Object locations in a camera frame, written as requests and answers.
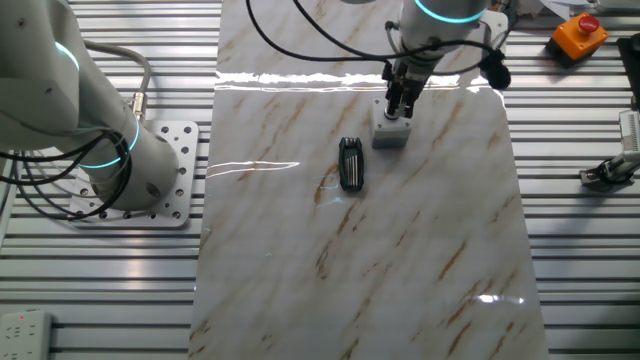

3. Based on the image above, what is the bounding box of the long black gripper cable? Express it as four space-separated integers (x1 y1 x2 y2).
244 0 401 64

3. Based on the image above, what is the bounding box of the black flat device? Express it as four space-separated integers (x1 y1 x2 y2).
616 34 640 104

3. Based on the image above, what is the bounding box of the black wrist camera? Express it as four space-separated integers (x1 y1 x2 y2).
476 48 513 92

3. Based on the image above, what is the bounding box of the orange emergency stop button box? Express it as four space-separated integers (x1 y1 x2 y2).
544 12 611 69

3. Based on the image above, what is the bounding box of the marble pattern table mat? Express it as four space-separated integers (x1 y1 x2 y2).
187 0 551 360

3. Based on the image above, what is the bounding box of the silver robot base mounting plate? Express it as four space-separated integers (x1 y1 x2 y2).
68 120 200 230

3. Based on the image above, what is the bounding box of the black camera cable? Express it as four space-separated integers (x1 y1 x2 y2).
290 0 501 62

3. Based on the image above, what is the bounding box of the grey braided base cable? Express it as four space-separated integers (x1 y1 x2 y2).
83 39 153 124

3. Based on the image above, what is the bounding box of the black cable bundle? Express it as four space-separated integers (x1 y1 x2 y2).
0 131 133 223

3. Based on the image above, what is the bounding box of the silver clamp mount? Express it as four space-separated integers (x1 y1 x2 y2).
579 108 640 193

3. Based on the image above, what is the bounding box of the grey box with green button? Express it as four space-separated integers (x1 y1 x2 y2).
370 97 414 151

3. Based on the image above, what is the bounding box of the white power strip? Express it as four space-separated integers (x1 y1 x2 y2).
0 309 55 360

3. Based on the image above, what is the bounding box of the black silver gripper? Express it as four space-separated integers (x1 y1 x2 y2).
381 55 427 120

